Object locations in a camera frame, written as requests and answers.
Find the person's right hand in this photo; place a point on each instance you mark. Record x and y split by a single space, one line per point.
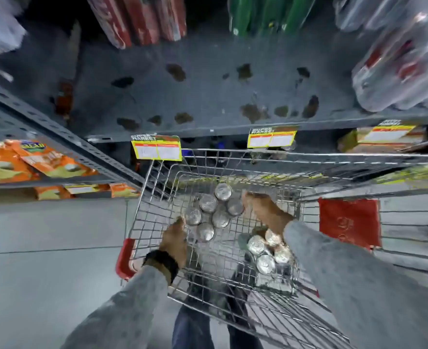
268 214

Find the person's left hand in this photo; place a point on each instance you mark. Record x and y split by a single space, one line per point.
173 241

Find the person's right fingers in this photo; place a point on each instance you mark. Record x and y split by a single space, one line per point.
254 199

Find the person's left fingers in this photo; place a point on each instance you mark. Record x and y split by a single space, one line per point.
179 224

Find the pack of silver drink cans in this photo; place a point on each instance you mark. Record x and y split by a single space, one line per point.
268 252
214 211

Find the person's left forearm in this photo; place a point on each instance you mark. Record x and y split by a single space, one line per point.
127 308

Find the person's right forearm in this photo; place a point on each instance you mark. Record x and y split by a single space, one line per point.
352 283

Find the black wristband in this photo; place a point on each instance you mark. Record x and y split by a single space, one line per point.
162 263

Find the yellow shelf price tag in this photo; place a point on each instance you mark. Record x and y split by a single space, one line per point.
271 137
390 131
157 148

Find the person's black left shoe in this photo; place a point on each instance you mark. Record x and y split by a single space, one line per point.
198 287

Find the person's black shoe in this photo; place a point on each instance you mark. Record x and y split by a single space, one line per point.
198 287
240 294

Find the person's black right shoe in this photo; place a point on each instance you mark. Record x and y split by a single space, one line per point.
240 294

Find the red cart seat flap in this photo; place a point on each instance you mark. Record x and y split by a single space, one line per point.
348 221

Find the small yellow shelf label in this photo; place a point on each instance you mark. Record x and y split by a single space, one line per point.
81 188

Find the person's left leg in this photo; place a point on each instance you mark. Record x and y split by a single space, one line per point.
190 328

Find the person's leg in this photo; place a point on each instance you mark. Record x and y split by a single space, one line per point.
243 338
190 328

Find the grey metal store shelf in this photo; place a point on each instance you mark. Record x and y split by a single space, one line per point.
214 94

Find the person's right leg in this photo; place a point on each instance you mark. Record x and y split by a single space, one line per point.
243 338

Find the green bottle pack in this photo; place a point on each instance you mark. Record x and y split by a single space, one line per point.
268 12

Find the clear red-label bottle pack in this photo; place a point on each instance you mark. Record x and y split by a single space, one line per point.
402 65

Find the red bottle pack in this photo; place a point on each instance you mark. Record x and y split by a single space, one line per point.
141 18
108 19
171 16

